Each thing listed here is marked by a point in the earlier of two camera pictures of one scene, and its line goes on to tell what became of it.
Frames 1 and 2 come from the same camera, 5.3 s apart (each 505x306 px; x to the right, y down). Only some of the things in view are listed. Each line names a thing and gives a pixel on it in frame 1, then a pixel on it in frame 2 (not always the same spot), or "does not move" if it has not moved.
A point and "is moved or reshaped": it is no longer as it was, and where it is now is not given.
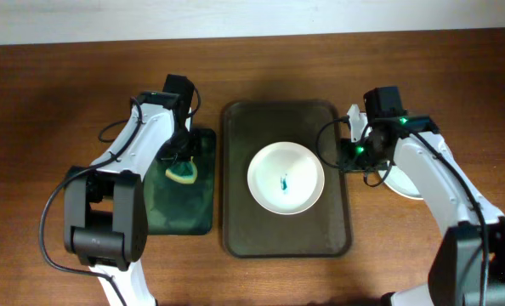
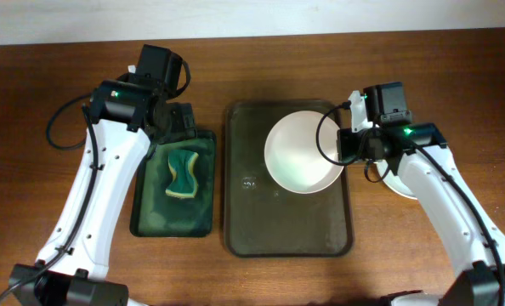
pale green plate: [396, 180] does not move
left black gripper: [178, 155] to [184, 121]
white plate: [286, 178] to [292, 151]
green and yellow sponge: [183, 172] is moved or reshaped
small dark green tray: [173, 207] does not move
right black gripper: [347, 161] does not move
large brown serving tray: [251, 230] does not move
